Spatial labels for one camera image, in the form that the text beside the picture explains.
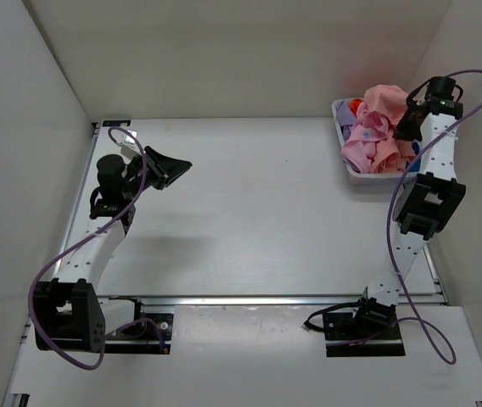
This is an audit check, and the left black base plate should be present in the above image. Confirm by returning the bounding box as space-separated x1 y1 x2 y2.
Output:
104 313 174 355

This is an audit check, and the orange cloth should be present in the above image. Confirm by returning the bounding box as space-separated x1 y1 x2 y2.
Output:
349 98 363 116

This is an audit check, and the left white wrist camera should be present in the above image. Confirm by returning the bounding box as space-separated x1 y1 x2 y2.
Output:
120 129 140 159

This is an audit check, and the blue t shirt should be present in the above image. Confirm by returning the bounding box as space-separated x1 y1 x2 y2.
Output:
407 142 420 165

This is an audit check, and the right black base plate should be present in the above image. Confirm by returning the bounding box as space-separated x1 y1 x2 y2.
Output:
302 303 406 358

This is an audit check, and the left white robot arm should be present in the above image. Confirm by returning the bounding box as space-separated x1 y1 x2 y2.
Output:
31 147 192 353

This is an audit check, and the light pink t shirt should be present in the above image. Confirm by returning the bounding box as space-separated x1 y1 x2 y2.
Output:
341 111 399 174

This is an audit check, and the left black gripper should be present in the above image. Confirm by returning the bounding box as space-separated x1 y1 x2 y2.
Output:
125 142 193 195

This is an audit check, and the aluminium table edge rail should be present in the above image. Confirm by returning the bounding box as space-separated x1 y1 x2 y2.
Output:
96 292 446 307

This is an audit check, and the white plastic laundry basket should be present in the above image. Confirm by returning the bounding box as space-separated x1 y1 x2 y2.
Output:
331 98 403 185

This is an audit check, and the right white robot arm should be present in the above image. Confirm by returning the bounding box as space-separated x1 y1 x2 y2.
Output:
350 76 466 340

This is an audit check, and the salmon pink t shirt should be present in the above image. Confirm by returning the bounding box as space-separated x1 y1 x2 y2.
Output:
357 85 415 174

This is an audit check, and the lavender cloth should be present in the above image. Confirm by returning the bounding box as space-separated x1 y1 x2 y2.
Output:
336 100 356 139

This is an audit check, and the blue label sticker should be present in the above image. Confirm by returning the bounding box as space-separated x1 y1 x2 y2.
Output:
102 120 132 127

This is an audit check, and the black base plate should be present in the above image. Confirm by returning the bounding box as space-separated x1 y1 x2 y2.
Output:
104 313 174 355
302 303 406 358

